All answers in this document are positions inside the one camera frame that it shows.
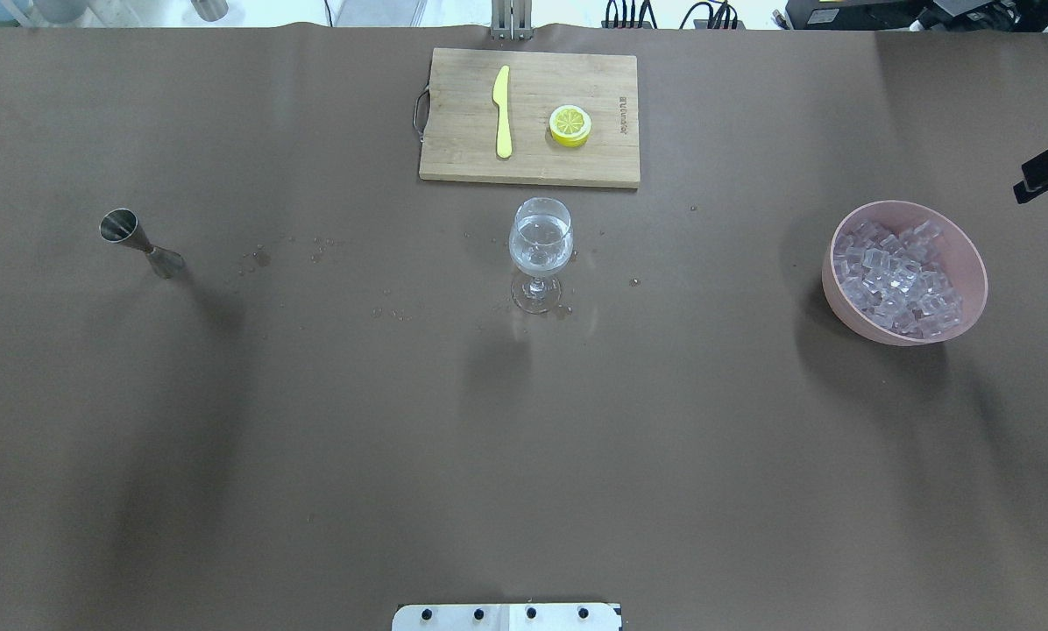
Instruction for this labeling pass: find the pile of clear ice cubes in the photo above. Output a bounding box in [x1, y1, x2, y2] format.
[832, 220, 962, 340]

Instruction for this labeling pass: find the bamboo cutting board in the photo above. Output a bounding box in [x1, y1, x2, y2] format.
[417, 47, 641, 190]

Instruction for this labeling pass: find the yellow plastic knife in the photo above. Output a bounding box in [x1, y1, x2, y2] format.
[492, 65, 514, 160]

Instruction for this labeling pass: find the pink bowl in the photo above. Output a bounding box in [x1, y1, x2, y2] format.
[821, 200, 988, 346]

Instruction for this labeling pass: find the steel double jigger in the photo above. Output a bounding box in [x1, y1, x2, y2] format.
[99, 208, 185, 280]

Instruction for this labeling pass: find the clear wine glass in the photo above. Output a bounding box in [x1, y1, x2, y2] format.
[508, 197, 575, 316]

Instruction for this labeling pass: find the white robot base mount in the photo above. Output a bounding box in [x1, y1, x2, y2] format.
[391, 602, 625, 630]

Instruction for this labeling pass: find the yellow lemon slice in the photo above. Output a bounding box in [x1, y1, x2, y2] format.
[548, 104, 592, 148]

